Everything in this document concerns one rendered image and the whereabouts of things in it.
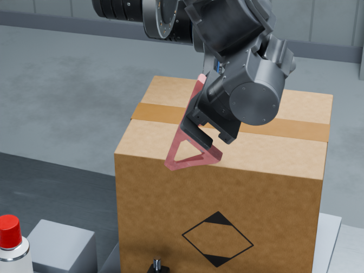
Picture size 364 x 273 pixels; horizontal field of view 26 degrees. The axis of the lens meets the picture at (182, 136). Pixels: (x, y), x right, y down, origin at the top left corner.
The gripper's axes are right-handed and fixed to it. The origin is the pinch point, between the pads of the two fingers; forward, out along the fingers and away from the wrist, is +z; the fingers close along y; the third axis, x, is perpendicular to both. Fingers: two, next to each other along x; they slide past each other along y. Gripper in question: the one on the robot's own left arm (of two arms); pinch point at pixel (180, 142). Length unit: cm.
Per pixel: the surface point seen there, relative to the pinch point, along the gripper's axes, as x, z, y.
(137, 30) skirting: 12, 141, -257
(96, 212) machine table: 5.3, 40.6, -23.4
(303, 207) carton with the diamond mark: 19.9, -2.6, -3.1
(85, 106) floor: 11, 147, -189
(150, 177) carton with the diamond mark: 1.7, 10.1, -3.1
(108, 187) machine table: 5, 41, -31
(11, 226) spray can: -10.4, 19.7, 11.6
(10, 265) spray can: -7.0, 24.0, 13.3
